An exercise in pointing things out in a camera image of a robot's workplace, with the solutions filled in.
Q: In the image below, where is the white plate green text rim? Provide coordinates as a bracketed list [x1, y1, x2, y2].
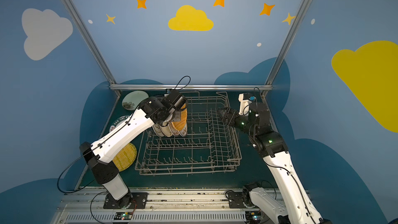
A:
[109, 115, 130, 132]

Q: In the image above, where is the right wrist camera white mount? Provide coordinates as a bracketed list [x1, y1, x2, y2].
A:
[238, 93, 256, 116]

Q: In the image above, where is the horizontal aluminium frame bar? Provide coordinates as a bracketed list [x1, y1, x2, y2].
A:
[110, 84, 273, 91]

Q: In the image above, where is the grey wire dish rack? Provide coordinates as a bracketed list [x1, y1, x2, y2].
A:
[135, 92, 241, 175]

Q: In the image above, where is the yellow woven plate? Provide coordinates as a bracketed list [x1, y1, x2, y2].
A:
[113, 143, 137, 172]

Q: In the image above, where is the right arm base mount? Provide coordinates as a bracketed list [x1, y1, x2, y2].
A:
[226, 191, 247, 208]

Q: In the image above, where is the diagonal aluminium post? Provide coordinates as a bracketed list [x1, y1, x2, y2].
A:
[61, 0, 117, 86]
[261, 0, 313, 100]

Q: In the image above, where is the pale green floral plate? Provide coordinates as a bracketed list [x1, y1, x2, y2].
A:
[122, 91, 149, 111]

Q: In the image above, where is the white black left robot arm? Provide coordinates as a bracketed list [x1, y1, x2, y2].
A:
[79, 89, 187, 209]

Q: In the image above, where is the aluminium rail base frame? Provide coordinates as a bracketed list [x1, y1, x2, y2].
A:
[51, 187, 321, 224]

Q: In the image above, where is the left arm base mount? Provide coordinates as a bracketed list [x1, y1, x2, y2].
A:
[103, 192, 148, 209]

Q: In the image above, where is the cream plate floral rim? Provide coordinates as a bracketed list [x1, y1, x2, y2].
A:
[160, 124, 173, 138]

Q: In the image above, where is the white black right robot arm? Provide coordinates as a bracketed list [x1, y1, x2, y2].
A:
[217, 102, 330, 224]

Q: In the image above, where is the orange woven plate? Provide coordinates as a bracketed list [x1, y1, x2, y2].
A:
[172, 109, 188, 131]

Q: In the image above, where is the left green circuit board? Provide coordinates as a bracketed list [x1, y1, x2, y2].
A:
[114, 212, 133, 220]

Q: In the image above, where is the left diagonal aluminium post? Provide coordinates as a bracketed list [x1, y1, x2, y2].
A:
[61, 0, 117, 86]

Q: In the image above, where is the green circuit board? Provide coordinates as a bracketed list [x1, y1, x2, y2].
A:
[245, 212, 262, 224]
[114, 212, 133, 220]

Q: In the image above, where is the right diagonal aluminium post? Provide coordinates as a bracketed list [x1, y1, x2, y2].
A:
[261, 0, 313, 100]

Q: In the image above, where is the white plate black emblem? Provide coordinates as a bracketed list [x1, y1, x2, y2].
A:
[152, 124, 164, 137]

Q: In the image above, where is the right green circuit board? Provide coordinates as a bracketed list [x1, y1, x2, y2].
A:
[245, 212, 262, 224]

